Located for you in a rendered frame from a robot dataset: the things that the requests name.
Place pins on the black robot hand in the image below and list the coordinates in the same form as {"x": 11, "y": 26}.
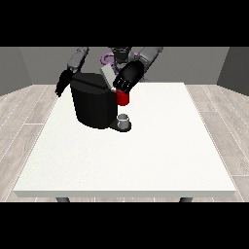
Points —
{"x": 129, "y": 76}
{"x": 63, "y": 82}

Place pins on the pale grey machine lid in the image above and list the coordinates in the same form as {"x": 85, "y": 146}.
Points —
{"x": 108, "y": 75}

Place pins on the black coffee machine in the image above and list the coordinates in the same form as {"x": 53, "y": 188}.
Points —
{"x": 92, "y": 101}

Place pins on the grey robot trunk purple rings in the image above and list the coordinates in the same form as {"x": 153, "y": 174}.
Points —
{"x": 117, "y": 55}

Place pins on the small grey cup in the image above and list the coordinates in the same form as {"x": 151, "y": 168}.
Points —
{"x": 123, "y": 121}

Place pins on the dark table leg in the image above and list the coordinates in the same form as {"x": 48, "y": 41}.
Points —
{"x": 186, "y": 199}
{"x": 63, "y": 199}

